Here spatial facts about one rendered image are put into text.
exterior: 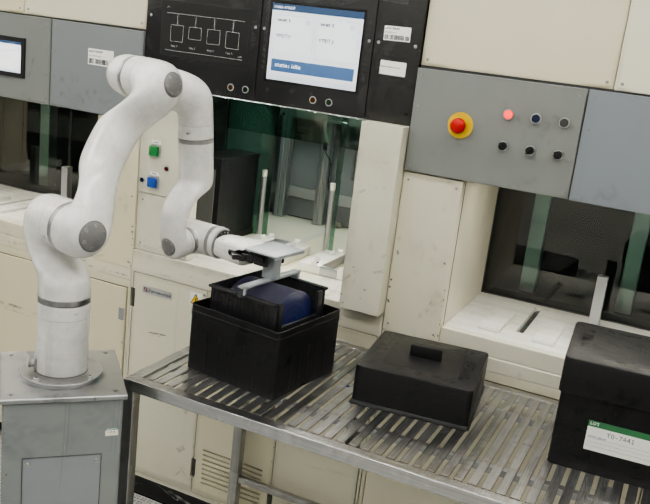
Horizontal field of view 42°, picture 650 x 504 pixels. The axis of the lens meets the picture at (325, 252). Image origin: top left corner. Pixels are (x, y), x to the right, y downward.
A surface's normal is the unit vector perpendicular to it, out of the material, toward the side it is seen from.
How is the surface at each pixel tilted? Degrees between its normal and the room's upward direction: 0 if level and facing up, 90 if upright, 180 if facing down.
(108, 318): 90
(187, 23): 90
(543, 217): 90
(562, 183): 90
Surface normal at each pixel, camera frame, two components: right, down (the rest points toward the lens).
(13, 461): 0.33, 0.28
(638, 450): -0.36, 0.20
